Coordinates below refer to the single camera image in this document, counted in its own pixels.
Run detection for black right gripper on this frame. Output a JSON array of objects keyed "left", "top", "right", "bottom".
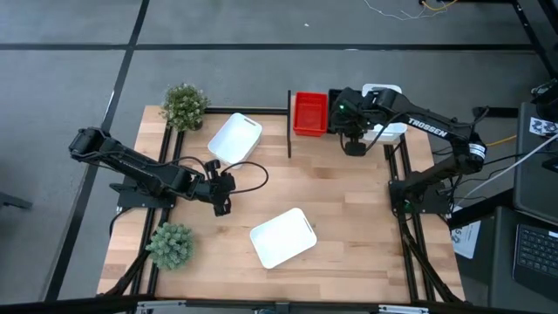
[{"left": 329, "top": 86, "right": 374, "bottom": 157}]

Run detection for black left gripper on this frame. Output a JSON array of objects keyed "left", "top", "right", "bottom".
[{"left": 198, "top": 159, "right": 237, "bottom": 218}]

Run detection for black perforated plastic basket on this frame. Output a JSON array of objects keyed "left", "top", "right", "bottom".
[{"left": 327, "top": 88, "right": 350, "bottom": 135}]

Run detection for white plastic basket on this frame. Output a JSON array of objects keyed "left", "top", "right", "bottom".
[
  {"left": 361, "top": 83, "right": 409, "bottom": 145},
  {"left": 207, "top": 112, "right": 263, "bottom": 170},
  {"left": 249, "top": 207, "right": 318, "bottom": 270}
]

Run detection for pale green potted plant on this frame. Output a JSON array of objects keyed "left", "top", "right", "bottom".
[{"left": 145, "top": 222, "right": 196, "bottom": 271}]

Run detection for dark green potted plant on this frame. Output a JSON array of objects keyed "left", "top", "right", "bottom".
[{"left": 160, "top": 82, "right": 211, "bottom": 133}]

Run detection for black floor bar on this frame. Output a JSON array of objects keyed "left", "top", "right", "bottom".
[{"left": 473, "top": 106, "right": 520, "bottom": 119}]

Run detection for white paper sheet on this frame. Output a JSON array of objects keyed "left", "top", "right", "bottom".
[{"left": 450, "top": 207, "right": 483, "bottom": 261}]

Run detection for patterned paper card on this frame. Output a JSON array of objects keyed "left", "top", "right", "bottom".
[{"left": 528, "top": 116, "right": 558, "bottom": 137}]

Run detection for black table edge beam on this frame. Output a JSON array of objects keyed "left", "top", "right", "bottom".
[{"left": 0, "top": 294, "right": 558, "bottom": 314}]

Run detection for person's shoe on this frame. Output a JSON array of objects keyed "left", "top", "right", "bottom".
[{"left": 530, "top": 78, "right": 558, "bottom": 110}]

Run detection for dark grey desk top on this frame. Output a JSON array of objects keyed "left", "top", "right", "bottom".
[
  {"left": 513, "top": 102, "right": 558, "bottom": 226},
  {"left": 487, "top": 205, "right": 558, "bottom": 314}
]

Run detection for grey furniture leg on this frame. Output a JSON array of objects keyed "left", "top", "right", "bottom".
[{"left": 0, "top": 191, "right": 34, "bottom": 211}]

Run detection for black laptop keyboard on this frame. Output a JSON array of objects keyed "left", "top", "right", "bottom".
[{"left": 512, "top": 222, "right": 558, "bottom": 302}]

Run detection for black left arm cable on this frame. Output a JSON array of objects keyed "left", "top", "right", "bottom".
[{"left": 220, "top": 160, "right": 270, "bottom": 195}]

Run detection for black aluminium frame rails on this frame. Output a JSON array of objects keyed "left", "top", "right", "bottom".
[
  {"left": 382, "top": 133, "right": 466, "bottom": 303},
  {"left": 102, "top": 126, "right": 185, "bottom": 298}
]

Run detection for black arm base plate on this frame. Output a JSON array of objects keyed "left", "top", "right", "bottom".
[
  {"left": 389, "top": 178, "right": 451, "bottom": 215},
  {"left": 108, "top": 182, "right": 179, "bottom": 209}
]

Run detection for black aluminium cross rail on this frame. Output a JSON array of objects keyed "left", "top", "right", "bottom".
[{"left": 204, "top": 106, "right": 289, "bottom": 116}]

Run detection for white floor wire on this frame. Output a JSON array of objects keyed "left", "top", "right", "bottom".
[{"left": 363, "top": 0, "right": 439, "bottom": 22}]

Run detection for silver metal bracket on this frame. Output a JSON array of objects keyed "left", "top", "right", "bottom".
[
  {"left": 135, "top": 299, "right": 187, "bottom": 314},
  {"left": 378, "top": 304, "right": 431, "bottom": 314}
]

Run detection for yellow floor wire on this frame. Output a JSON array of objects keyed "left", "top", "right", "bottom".
[{"left": 420, "top": 0, "right": 459, "bottom": 12}]

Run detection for yellow power plug cable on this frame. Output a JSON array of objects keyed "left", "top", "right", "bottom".
[{"left": 485, "top": 133, "right": 519, "bottom": 148}]

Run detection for thick white cable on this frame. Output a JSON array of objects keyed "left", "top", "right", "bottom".
[{"left": 453, "top": 133, "right": 558, "bottom": 206}]

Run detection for black diagonal frame bar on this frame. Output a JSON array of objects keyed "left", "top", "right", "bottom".
[{"left": 509, "top": 0, "right": 558, "bottom": 73}]

